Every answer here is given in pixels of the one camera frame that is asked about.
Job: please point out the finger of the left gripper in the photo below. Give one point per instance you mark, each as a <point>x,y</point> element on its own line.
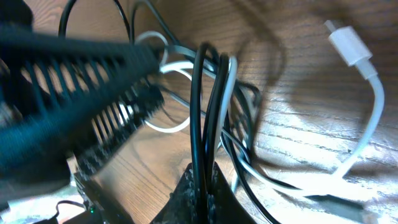
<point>128,63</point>
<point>28,142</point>

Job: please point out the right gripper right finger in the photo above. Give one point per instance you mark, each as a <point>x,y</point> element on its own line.
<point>223,205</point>

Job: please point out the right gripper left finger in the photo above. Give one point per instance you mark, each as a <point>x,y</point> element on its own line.
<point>181,206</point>

